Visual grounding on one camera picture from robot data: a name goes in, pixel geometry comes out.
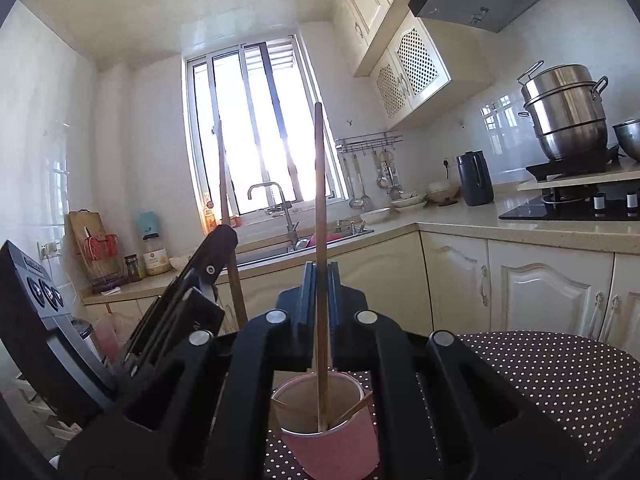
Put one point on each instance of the black electric kettle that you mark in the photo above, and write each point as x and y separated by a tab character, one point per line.
475	180

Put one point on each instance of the cream lattice door cabinet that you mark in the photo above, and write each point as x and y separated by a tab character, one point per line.
425	70

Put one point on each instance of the brown polka dot tablecloth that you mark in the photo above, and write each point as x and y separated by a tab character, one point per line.
525	385

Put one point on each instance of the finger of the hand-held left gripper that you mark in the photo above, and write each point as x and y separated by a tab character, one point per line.
220	245
200	312

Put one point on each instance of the wooden chopstick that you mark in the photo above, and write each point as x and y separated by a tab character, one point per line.
320	185
223	185
352	410

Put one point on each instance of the wooden cutting board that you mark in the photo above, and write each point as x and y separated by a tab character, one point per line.
85	225

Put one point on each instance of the steel sink faucet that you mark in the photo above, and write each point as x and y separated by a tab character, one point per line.
290	225

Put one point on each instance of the beige stove cover board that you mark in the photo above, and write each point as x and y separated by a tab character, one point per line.
575	182

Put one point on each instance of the steel wall utensil rack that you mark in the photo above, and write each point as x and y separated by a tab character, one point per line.
370	139

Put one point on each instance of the orange windowsill bottle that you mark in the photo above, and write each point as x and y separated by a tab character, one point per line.
210	215

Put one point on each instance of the pink cup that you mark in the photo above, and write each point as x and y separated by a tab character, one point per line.
330	455

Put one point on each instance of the sliding kitchen window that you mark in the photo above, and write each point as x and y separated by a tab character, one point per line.
260	125

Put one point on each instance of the cream upper cabinets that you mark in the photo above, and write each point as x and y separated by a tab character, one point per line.
370	5

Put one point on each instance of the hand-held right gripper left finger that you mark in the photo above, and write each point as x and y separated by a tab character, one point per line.
309	300

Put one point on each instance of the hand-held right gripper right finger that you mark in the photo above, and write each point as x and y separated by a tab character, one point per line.
335	300

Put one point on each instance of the white bowl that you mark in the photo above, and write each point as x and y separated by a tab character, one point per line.
376	215

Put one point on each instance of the black glass gas stove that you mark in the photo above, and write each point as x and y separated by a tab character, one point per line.
550	210

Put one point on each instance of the red basin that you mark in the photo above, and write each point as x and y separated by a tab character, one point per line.
335	236

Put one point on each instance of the large jar with blue top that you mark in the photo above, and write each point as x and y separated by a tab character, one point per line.
154	255

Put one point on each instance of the white bowls on counter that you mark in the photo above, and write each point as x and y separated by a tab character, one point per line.
407	201

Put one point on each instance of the hanging steel ladle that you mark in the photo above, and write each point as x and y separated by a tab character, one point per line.
356	202

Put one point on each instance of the small dark jar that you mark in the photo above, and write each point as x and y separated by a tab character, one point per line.
132	269

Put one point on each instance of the steel steamer pot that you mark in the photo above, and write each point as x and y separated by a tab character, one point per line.
565	115

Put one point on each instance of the hanging steel strainer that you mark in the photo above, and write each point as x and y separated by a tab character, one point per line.
387	180

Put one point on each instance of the white wall socket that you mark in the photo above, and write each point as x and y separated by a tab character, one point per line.
50	248

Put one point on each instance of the steel kitchen sink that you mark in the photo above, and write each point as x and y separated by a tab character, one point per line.
270	255

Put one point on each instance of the black induction cooker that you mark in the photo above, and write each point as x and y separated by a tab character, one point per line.
565	167

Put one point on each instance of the hanging steel slotted spatula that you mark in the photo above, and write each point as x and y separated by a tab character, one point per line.
367	202

